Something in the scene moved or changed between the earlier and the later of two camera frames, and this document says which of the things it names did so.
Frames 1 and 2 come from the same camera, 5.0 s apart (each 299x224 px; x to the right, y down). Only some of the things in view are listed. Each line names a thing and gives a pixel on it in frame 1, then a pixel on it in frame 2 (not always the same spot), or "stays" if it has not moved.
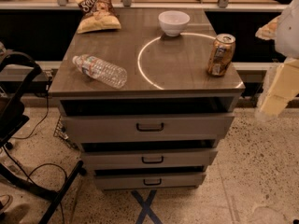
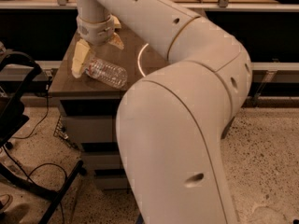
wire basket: [60, 133] stays
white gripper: [288, 32] -> [95, 32]
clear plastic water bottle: [97, 69] stays
